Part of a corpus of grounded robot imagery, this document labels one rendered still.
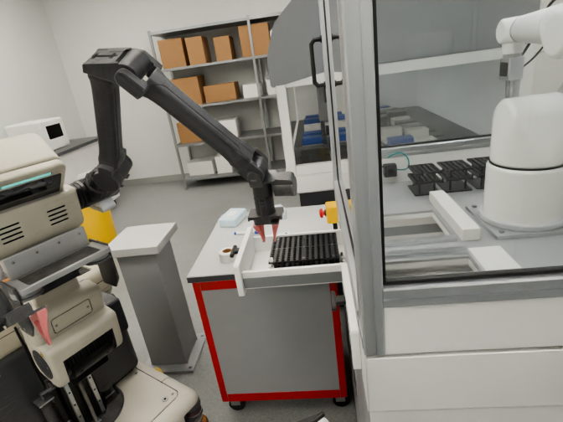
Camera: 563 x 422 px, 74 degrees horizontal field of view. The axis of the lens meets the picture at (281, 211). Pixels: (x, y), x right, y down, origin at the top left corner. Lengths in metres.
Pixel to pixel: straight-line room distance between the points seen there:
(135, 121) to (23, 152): 4.80
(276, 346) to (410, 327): 0.98
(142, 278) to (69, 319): 0.72
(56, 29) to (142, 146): 1.83
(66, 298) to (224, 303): 0.56
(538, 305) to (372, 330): 0.28
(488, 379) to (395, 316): 0.23
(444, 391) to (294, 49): 1.53
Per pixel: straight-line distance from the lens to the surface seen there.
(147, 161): 6.02
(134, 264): 1.99
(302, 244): 1.29
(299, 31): 1.91
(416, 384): 0.85
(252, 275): 1.18
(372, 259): 0.66
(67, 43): 6.25
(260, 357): 1.71
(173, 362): 2.30
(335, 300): 0.97
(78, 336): 1.35
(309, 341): 1.63
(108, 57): 0.99
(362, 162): 0.59
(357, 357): 0.91
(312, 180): 2.01
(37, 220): 1.24
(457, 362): 0.83
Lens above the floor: 1.48
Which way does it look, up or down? 22 degrees down
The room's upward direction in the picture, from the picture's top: 8 degrees counter-clockwise
